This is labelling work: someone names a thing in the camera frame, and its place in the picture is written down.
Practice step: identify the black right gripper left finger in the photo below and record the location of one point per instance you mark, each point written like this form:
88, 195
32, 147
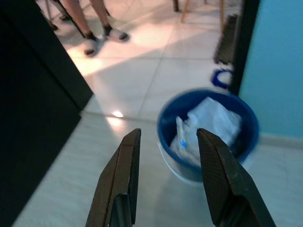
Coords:
118, 179

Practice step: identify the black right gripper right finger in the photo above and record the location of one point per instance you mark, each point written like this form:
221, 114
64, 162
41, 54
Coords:
225, 179

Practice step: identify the clear plastic wrapper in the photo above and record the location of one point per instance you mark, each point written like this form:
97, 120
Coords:
182, 132

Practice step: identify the white plastic bin bag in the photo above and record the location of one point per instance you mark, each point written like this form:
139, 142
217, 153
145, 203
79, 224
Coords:
213, 118

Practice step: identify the blue round waste bin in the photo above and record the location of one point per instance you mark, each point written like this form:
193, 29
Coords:
168, 113

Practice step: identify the white blue slipper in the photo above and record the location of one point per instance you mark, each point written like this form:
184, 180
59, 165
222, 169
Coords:
214, 79

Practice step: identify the grey slipper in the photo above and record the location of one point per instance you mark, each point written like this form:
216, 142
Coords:
118, 35
91, 47

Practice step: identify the black ribbed mat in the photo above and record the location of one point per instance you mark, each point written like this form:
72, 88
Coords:
227, 40

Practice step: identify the person bare leg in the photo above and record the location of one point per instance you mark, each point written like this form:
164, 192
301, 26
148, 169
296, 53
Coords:
100, 14
75, 14

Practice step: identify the black stand legs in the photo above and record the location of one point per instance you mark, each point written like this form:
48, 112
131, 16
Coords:
69, 17

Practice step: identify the wooden chair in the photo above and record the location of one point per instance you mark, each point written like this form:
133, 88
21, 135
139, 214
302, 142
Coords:
185, 11

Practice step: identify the dark furniture leg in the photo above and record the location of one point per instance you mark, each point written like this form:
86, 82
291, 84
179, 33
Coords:
175, 6

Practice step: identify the black door frame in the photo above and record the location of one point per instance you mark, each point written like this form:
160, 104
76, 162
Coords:
243, 47

